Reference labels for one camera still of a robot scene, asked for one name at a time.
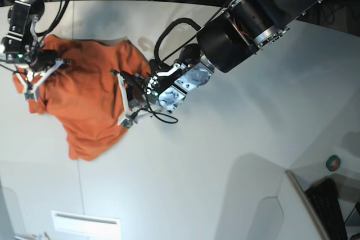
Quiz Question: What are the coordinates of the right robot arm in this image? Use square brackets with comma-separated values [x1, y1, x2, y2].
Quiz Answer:
[1, 0, 70, 101]

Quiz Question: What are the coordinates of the black keyboard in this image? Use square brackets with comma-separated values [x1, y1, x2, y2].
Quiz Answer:
[305, 178, 348, 240]

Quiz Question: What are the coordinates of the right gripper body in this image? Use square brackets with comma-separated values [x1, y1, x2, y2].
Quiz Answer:
[1, 0, 42, 69]

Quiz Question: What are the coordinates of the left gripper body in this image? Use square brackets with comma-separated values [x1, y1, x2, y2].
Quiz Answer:
[145, 43, 214, 111]

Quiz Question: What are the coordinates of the green tape roll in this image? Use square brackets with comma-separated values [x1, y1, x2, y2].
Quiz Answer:
[326, 155, 341, 172]

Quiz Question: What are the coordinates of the orange t-shirt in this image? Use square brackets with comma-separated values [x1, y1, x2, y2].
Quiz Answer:
[28, 35, 150, 161]

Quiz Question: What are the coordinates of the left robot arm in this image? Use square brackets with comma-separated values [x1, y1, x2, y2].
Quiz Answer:
[114, 0, 322, 128]

